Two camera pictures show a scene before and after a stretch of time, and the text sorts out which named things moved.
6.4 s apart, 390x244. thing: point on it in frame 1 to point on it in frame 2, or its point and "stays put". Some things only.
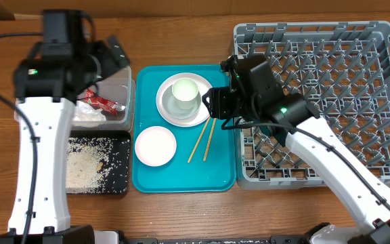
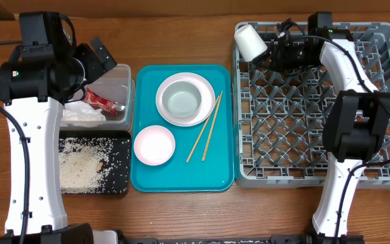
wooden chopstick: x=196 y=144 stays put
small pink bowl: x=155 y=146 stays put
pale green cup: x=185 y=91 to x=252 y=47
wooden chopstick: x=210 y=139 stays put
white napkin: x=84 y=112 stays put
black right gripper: x=219 y=106 to x=279 y=51
